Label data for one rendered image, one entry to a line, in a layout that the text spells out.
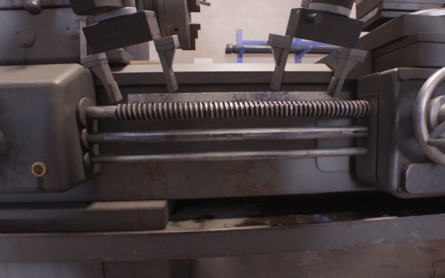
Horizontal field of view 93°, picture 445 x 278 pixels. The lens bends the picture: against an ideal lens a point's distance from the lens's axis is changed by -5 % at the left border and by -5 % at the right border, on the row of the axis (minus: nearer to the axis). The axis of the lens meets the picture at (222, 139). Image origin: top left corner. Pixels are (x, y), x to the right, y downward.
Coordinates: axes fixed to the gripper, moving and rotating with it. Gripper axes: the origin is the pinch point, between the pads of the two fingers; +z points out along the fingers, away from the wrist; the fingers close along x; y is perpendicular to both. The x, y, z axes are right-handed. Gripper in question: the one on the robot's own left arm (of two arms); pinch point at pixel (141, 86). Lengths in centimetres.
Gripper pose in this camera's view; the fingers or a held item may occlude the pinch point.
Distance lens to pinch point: 51.0
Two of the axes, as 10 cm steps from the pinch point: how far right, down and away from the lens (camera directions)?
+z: 1.9, 8.7, 4.5
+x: -9.8, 1.2, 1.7
